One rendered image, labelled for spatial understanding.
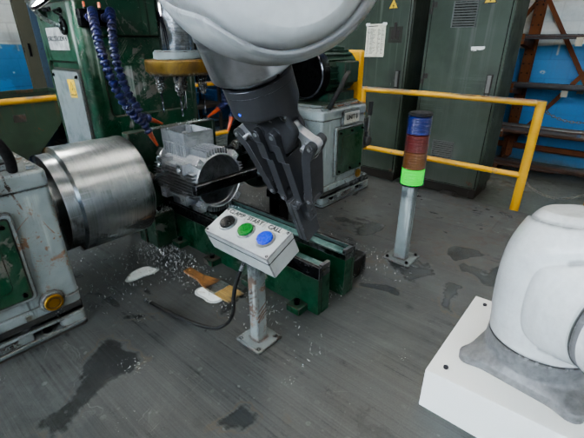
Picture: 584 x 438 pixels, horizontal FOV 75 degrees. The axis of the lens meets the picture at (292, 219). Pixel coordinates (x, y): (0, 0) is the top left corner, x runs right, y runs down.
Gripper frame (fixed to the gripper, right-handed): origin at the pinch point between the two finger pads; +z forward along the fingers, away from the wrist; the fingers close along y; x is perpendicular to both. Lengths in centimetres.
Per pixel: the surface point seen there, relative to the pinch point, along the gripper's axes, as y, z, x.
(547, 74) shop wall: 64, 219, -477
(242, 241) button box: 15.8, 10.3, 2.2
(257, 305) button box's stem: 15.7, 25.8, 5.7
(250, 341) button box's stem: 17.3, 34.1, 10.4
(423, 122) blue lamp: 8, 18, -52
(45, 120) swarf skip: 467, 94, -74
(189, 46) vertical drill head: 64, -8, -34
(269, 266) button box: 8.6, 12.0, 3.4
